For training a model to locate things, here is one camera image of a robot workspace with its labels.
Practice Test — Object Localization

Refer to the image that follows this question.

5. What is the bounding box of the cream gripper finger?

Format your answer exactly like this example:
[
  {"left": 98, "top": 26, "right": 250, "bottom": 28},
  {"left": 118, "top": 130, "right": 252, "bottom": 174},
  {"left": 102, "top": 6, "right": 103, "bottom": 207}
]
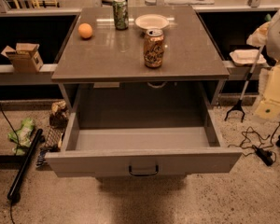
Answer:
[{"left": 254, "top": 64, "right": 280, "bottom": 119}]

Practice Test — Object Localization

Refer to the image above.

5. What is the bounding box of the orange soda can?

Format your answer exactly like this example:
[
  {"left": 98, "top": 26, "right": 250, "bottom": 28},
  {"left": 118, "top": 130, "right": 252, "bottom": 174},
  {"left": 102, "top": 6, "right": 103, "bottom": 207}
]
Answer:
[{"left": 143, "top": 28, "right": 164, "bottom": 68}]

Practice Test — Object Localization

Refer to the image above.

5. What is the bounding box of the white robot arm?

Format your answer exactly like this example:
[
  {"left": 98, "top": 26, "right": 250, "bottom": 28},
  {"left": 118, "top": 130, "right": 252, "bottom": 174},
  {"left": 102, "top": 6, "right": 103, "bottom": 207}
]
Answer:
[{"left": 254, "top": 9, "right": 280, "bottom": 119}]

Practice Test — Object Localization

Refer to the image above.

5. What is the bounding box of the grey cabinet with top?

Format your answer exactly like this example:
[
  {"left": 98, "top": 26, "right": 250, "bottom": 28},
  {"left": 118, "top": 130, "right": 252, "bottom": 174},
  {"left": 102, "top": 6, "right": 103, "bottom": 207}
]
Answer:
[{"left": 51, "top": 7, "right": 228, "bottom": 115}]

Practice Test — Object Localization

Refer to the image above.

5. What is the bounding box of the open grey top drawer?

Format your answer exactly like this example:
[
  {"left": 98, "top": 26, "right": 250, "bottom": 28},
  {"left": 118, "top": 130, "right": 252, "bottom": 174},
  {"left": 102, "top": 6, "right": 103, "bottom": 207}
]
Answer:
[{"left": 45, "top": 87, "right": 243, "bottom": 178}]

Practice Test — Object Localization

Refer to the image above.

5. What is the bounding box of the green soda can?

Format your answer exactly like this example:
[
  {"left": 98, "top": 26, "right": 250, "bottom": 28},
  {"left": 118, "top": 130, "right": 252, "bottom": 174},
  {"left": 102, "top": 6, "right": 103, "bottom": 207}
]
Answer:
[{"left": 112, "top": 0, "right": 129, "bottom": 30}]

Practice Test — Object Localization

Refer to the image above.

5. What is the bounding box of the reacher grabber tool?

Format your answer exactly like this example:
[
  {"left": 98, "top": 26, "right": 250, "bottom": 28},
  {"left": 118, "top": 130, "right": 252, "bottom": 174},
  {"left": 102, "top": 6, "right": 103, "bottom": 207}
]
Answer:
[{"left": 224, "top": 46, "right": 263, "bottom": 121}]

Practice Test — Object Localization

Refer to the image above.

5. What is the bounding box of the white foam takeout tray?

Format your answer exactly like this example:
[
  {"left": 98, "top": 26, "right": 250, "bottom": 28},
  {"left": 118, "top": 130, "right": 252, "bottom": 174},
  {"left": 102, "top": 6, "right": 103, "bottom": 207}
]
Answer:
[{"left": 230, "top": 49, "right": 259, "bottom": 66}]

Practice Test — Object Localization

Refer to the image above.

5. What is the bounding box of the white bowl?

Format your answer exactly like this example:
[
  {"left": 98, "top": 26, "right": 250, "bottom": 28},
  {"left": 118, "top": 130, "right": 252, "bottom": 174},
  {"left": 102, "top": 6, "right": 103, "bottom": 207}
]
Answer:
[{"left": 134, "top": 14, "right": 169, "bottom": 30}]

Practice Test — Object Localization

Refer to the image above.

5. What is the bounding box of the orange fruit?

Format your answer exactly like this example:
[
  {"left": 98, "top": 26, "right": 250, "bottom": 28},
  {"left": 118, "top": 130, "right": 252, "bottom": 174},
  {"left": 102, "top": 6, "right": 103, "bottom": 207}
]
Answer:
[{"left": 78, "top": 23, "right": 92, "bottom": 39}]

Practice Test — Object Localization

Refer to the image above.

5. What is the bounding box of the brown snack bag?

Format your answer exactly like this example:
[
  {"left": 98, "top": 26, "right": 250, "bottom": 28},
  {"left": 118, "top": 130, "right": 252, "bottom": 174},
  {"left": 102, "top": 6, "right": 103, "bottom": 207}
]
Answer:
[{"left": 49, "top": 101, "right": 68, "bottom": 128}]

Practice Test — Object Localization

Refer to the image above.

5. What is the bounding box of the blue patterned snack bag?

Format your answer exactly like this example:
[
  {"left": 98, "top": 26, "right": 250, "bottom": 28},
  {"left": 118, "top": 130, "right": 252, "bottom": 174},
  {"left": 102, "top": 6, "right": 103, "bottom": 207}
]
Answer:
[{"left": 35, "top": 147, "right": 58, "bottom": 167}]

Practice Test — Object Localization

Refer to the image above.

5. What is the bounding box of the black pole left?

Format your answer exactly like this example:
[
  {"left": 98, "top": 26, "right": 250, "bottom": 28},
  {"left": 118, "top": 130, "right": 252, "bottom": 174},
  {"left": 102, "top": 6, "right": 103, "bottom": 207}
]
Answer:
[{"left": 7, "top": 129, "right": 43, "bottom": 203}]

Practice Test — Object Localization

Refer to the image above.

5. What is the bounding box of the brown cardboard box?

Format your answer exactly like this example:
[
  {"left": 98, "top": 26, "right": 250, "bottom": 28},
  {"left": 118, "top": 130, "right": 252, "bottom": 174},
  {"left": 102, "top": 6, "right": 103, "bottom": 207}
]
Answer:
[{"left": 1, "top": 43, "right": 43, "bottom": 73}]

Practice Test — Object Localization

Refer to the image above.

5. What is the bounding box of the green chip bag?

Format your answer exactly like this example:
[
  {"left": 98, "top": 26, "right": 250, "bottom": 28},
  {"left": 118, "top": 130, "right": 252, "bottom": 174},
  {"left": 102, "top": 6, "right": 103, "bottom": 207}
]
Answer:
[{"left": 7, "top": 118, "right": 35, "bottom": 156}]

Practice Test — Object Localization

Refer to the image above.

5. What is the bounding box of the black power adapter with cable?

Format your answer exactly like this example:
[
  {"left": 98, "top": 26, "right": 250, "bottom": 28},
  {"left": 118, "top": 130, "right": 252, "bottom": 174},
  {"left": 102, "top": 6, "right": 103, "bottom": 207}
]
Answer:
[{"left": 239, "top": 121, "right": 280, "bottom": 166}]

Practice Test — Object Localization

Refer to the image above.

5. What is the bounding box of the black drawer handle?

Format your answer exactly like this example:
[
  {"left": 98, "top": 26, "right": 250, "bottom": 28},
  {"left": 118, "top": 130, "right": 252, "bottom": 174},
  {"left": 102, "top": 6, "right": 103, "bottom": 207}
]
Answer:
[{"left": 128, "top": 165, "right": 159, "bottom": 177}]

